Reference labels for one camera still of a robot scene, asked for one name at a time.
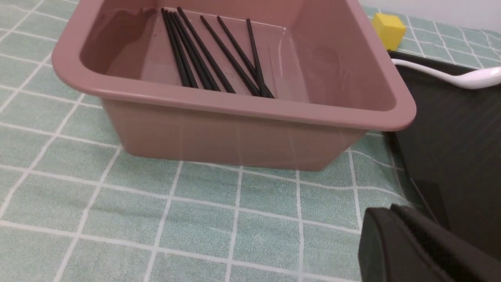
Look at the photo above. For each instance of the black chopstick on tray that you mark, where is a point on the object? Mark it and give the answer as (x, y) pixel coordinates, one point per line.
(256, 56)

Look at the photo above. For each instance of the black plastic tray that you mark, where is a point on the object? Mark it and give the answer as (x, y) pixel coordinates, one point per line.
(452, 157)

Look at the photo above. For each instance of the black chopstick in bin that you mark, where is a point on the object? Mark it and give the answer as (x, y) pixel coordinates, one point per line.
(239, 70)
(217, 75)
(175, 49)
(195, 57)
(185, 60)
(239, 50)

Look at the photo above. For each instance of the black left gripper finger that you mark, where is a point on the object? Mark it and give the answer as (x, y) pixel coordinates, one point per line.
(399, 244)

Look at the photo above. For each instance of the yellow cube block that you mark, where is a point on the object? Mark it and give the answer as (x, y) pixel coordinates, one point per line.
(390, 29)

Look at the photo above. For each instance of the pink plastic bin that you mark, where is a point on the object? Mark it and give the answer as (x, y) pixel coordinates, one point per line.
(330, 75)

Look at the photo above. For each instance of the white spoon at tray top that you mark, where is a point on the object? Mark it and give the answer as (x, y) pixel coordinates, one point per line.
(477, 79)

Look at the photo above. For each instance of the green checkered tablecloth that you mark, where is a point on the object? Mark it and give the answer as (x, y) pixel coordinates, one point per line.
(76, 208)

